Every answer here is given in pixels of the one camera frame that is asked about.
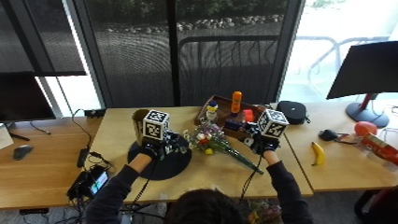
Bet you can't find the person's right hand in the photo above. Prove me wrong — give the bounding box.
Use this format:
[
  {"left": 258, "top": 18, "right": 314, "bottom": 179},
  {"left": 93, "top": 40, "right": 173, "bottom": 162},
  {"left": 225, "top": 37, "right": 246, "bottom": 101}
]
[{"left": 240, "top": 121, "right": 280, "bottom": 156}]

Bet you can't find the person's left hand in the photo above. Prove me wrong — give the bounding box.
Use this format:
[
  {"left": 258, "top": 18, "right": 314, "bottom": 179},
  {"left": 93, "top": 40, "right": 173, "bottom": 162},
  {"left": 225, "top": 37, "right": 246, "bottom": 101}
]
[{"left": 138, "top": 133, "right": 185, "bottom": 159}]

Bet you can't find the dark blue box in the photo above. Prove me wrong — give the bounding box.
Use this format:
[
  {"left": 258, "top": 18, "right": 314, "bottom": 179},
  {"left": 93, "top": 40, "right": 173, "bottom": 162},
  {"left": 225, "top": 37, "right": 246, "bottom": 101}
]
[{"left": 223, "top": 119, "right": 246, "bottom": 133}]

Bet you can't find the red small container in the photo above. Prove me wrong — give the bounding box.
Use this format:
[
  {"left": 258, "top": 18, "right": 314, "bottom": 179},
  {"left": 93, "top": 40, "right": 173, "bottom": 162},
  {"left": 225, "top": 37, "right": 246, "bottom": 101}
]
[{"left": 240, "top": 108, "right": 255, "bottom": 123}]

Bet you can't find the white marker cube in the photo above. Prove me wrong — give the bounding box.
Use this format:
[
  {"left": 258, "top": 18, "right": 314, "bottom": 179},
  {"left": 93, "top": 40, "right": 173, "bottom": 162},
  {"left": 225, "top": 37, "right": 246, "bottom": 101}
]
[
  {"left": 255, "top": 108, "right": 290, "bottom": 140},
  {"left": 142, "top": 108, "right": 171, "bottom": 142}
]

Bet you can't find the black round mat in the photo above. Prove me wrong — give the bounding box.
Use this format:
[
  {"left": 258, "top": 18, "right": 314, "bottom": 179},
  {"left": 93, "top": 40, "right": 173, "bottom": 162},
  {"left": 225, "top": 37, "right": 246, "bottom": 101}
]
[{"left": 126, "top": 134, "right": 193, "bottom": 181}]

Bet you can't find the colourful flower bouquet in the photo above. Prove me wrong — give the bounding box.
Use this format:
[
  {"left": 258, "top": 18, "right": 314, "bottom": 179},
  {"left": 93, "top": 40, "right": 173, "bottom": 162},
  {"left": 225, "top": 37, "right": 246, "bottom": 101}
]
[{"left": 182, "top": 119, "right": 264, "bottom": 175}]

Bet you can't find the brown wooden tray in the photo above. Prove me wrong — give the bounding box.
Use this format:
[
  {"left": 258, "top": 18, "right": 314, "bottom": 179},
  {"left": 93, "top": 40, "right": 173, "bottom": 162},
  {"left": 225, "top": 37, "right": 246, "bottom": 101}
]
[{"left": 194, "top": 94, "right": 271, "bottom": 142}]

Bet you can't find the brown cylindrical vase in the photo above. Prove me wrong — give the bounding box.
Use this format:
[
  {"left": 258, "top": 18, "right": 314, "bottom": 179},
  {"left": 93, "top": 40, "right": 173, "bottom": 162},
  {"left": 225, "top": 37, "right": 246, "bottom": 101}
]
[{"left": 130, "top": 108, "right": 151, "bottom": 147}]

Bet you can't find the orange bottle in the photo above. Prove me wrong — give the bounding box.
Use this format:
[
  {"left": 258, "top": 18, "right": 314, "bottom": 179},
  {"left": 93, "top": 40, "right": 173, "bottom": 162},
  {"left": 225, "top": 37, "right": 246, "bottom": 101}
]
[{"left": 230, "top": 91, "right": 243, "bottom": 115}]

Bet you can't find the white bottle with blue cap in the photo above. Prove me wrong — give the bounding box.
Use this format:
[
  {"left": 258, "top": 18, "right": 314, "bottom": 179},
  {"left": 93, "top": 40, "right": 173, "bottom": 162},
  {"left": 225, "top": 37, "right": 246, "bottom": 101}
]
[{"left": 205, "top": 100, "right": 219, "bottom": 123}]

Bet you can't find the black zip pouch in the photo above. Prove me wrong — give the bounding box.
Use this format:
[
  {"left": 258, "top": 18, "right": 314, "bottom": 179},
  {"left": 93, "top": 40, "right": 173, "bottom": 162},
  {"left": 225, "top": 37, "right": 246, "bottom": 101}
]
[{"left": 274, "top": 100, "right": 311, "bottom": 126}]

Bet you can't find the yellow banana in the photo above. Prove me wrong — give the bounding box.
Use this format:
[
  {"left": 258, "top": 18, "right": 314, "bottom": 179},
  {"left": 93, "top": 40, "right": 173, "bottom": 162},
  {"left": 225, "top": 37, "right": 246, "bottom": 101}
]
[{"left": 311, "top": 141, "right": 327, "bottom": 167}]

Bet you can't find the black socket box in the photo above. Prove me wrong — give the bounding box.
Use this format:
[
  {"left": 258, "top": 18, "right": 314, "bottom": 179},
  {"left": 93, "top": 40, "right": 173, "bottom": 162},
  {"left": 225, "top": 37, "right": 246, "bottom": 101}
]
[{"left": 83, "top": 108, "right": 105, "bottom": 119}]

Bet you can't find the black power adapter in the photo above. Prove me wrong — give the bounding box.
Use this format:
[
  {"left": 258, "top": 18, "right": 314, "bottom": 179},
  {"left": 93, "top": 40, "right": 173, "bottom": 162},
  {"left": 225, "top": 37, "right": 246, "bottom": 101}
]
[{"left": 75, "top": 147, "right": 90, "bottom": 169}]

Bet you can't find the black device with lit screen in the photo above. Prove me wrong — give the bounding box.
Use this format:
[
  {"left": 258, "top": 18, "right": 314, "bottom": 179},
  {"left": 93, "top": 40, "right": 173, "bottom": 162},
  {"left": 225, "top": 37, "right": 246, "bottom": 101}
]
[{"left": 66, "top": 164, "right": 110, "bottom": 201}]

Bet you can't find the flower bunch under table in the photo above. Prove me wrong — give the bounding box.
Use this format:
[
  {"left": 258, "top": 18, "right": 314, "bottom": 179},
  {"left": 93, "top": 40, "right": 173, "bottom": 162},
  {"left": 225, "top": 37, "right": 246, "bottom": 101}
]
[{"left": 246, "top": 200, "right": 283, "bottom": 224}]

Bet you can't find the orange ball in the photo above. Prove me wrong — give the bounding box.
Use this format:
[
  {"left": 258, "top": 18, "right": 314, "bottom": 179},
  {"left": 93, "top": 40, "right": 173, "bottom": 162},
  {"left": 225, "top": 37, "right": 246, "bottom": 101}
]
[{"left": 352, "top": 120, "right": 379, "bottom": 137}]

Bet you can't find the red cylindrical can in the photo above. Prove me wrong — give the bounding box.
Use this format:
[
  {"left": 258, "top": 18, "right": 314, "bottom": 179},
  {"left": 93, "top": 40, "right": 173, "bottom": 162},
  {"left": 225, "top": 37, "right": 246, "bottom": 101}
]
[{"left": 358, "top": 133, "right": 398, "bottom": 166}]

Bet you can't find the metal outdoor railing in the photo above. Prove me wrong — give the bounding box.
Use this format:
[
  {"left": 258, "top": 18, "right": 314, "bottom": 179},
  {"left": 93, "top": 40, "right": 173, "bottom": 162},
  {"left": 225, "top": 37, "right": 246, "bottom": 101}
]
[{"left": 295, "top": 35, "right": 390, "bottom": 91}]

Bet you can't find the black monitor with red stand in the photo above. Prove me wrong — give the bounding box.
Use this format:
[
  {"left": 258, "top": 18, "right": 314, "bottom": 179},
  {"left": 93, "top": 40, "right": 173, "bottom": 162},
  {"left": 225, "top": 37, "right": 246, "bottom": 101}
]
[{"left": 326, "top": 40, "right": 398, "bottom": 129}]

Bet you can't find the grey computer mouse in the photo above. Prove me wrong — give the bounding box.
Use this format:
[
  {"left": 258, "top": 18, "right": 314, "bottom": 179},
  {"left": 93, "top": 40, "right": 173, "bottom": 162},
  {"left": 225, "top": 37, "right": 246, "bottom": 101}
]
[{"left": 12, "top": 144, "right": 34, "bottom": 161}]

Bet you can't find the dark chair with red trim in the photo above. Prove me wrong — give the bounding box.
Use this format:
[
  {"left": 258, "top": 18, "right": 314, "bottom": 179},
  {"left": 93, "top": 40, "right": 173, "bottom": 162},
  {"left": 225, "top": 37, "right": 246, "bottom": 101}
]
[{"left": 352, "top": 185, "right": 398, "bottom": 224}]

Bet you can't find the black computer monitor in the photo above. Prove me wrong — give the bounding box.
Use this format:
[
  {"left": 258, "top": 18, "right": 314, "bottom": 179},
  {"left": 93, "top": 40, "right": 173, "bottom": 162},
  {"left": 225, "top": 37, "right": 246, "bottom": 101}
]
[{"left": 0, "top": 70, "right": 57, "bottom": 142}]

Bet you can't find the black right glove cable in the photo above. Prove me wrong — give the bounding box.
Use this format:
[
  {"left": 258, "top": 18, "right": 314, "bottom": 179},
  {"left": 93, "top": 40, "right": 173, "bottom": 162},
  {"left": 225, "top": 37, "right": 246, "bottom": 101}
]
[{"left": 236, "top": 154, "right": 263, "bottom": 204}]

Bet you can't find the black glove cable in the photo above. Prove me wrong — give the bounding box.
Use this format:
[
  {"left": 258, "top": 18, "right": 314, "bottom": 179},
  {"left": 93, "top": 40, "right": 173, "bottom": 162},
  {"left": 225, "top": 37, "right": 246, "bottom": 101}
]
[
  {"left": 236, "top": 154, "right": 263, "bottom": 204},
  {"left": 127, "top": 154, "right": 161, "bottom": 210}
]

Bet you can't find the black left glove cable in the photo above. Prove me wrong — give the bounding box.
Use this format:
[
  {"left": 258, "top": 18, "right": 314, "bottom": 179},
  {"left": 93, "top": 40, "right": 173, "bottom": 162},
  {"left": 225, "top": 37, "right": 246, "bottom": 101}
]
[{"left": 127, "top": 154, "right": 161, "bottom": 210}]

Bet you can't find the black gadget with red strap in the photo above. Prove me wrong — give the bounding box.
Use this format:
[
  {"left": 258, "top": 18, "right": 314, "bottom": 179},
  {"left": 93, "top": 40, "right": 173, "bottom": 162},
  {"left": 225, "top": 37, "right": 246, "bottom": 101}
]
[{"left": 316, "top": 129, "right": 358, "bottom": 146}]

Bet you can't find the black power cable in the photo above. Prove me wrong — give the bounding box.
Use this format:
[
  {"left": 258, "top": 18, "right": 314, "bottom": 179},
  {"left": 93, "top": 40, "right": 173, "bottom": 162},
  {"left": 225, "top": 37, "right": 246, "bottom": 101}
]
[{"left": 70, "top": 107, "right": 94, "bottom": 149}]

